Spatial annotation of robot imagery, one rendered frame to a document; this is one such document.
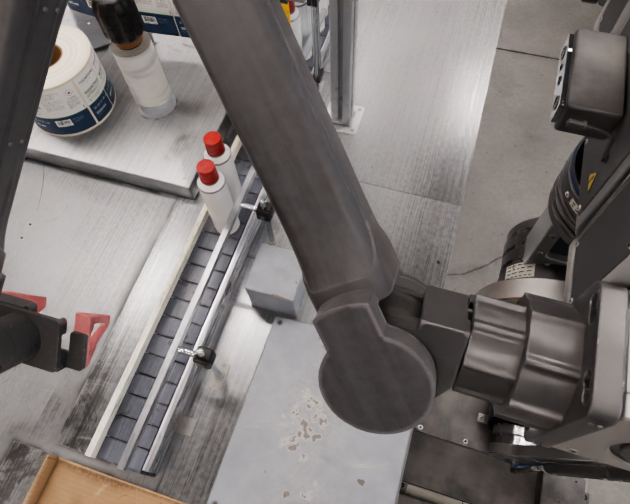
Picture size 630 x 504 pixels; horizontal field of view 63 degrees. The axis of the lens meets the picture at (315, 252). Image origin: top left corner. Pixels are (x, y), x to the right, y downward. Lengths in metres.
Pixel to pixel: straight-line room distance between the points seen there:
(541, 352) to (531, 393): 0.03
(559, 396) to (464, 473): 1.26
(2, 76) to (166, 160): 0.82
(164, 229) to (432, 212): 0.59
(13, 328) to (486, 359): 0.49
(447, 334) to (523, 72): 2.43
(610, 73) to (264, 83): 0.30
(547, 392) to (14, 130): 0.42
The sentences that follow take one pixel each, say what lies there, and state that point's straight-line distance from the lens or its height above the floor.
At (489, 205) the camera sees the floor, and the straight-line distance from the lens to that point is 2.22.
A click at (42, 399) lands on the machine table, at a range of 1.14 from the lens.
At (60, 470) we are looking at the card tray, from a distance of 1.09.
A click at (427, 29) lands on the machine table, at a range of 1.54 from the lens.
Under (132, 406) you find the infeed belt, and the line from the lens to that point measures 1.01.
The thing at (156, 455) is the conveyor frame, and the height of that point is 0.87.
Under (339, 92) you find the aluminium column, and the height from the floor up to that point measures 0.93.
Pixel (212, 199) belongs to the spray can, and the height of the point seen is 1.02.
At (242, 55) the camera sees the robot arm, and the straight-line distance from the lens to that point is 0.33.
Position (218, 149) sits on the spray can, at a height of 1.07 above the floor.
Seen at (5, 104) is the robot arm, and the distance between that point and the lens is 0.44.
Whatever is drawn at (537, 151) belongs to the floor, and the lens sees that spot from 2.44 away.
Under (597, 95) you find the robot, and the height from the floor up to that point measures 1.49.
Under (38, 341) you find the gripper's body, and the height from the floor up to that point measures 1.25.
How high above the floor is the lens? 1.80
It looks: 63 degrees down
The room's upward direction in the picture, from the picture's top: 5 degrees counter-clockwise
